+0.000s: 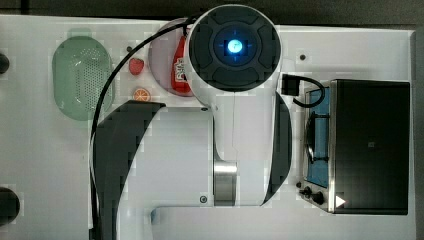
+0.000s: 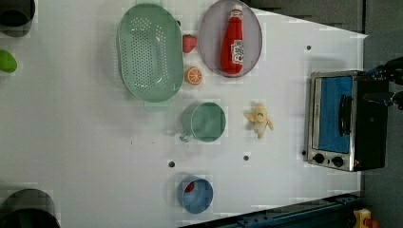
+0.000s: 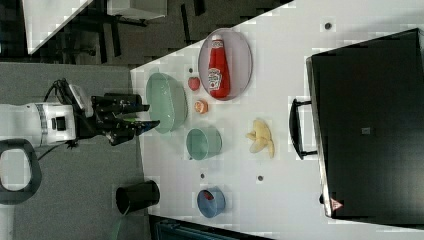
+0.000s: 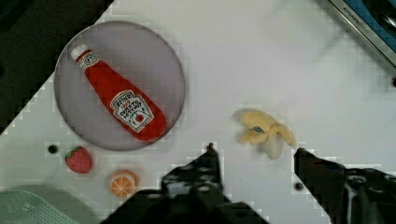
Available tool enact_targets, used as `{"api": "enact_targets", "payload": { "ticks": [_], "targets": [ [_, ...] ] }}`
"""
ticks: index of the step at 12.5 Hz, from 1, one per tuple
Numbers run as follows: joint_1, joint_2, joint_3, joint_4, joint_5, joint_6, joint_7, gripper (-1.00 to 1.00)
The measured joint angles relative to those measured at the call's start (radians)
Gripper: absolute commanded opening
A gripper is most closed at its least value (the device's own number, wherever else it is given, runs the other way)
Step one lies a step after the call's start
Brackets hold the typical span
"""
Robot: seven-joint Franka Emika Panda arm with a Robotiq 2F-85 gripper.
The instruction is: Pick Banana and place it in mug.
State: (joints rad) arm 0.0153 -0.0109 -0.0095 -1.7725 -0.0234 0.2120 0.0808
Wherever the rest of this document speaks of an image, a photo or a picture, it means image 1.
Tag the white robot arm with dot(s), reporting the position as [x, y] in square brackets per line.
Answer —
[233, 149]

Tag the red ketchup bottle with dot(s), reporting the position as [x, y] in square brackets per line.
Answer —
[178, 79]

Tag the orange slice toy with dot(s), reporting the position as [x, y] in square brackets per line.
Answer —
[142, 94]

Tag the grey round plate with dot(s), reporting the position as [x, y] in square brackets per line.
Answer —
[160, 57]

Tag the red toy strawberry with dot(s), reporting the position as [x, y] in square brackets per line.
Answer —
[136, 66]

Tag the green perforated colander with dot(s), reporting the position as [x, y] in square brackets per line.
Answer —
[81, 66]

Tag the silver black toaster oven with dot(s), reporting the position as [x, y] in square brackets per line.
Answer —
[357, 147]

